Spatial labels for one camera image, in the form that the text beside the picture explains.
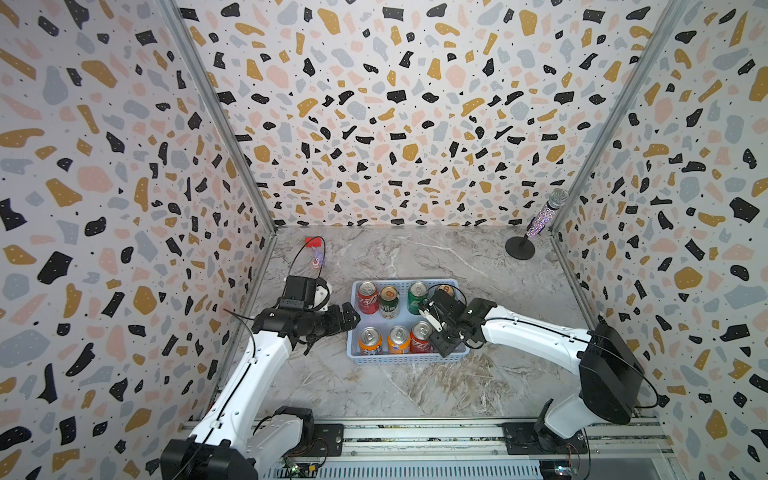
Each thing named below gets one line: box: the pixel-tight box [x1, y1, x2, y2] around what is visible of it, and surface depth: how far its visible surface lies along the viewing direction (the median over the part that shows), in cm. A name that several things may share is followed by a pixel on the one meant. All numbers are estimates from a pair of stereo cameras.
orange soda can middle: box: [387, 325, 411, 355], surface depth 83 cm
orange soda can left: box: [358, 326, 384, 356], surface depth 82 cm
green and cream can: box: [379, 285, 400, 320], surface depth 92 cm
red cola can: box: [358, 281, 379, 315], surface depth 92 cm
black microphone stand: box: [505, 233, 535, 260], surface depth 116 cm
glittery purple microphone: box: [526, 188, 569, 238], surface depth 89 cm
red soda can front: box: [410, 320, 434, 354], surface depth 83 cm
